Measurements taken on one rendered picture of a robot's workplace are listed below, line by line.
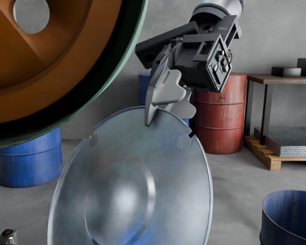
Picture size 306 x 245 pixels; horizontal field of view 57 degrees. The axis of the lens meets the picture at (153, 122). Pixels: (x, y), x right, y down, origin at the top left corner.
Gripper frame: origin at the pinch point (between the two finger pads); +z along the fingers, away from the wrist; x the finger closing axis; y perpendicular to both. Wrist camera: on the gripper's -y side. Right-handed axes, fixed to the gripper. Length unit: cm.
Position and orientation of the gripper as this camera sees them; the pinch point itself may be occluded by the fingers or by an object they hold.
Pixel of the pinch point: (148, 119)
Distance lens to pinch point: 41.7
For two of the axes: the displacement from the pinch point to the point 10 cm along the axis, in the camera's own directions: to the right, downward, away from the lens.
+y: 7.8, 1.5, -6.1
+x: 4.4, 5.5, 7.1
